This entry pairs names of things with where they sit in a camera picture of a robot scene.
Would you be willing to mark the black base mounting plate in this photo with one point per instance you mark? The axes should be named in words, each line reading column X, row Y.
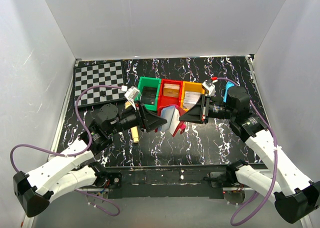
column 168, row 181

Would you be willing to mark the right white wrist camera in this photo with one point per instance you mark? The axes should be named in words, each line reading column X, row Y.
column 209, row 87

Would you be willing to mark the blue toy microphone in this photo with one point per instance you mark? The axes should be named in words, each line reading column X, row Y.
column 227, row 86

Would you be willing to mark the black chess piece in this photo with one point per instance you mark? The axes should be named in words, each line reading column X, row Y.
column 102, row 93

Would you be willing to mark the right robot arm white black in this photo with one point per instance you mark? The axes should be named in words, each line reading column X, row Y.
column 293, row 193

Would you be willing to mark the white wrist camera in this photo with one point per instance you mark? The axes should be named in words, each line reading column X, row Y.
column 209, row 87
column 131, row 94

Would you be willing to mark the brown card stack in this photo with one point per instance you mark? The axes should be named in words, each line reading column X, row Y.
column 171, row 90

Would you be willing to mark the black card in green bin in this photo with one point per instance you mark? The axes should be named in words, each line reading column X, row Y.
column 149, row 95

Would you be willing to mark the red plastic bin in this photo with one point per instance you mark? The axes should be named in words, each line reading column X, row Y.
column 164, row 101

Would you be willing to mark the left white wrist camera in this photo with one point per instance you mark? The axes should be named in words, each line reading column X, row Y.
column 131, row 94

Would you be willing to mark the white card stack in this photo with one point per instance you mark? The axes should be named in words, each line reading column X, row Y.
column 190, row 99

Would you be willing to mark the black and grey chessboard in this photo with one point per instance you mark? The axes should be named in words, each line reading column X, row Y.
column 91, row 78

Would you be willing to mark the green plastic bin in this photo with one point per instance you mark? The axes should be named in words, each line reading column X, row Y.
column 151, row 82

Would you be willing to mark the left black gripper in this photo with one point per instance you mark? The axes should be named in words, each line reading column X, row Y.
column 142, row 117

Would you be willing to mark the orange plastic bin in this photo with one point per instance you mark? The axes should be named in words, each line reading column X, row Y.
column 190, row 86

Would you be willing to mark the red leather card holder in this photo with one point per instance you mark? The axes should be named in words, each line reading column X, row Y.
column 171, row 113

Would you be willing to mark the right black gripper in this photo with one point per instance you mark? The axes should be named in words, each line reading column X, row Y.
column 205, row 109

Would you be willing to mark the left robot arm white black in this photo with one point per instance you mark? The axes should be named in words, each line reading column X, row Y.
column 66, row 172

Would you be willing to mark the wooden rolling pin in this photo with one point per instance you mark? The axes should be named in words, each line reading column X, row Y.
column 134, row 130

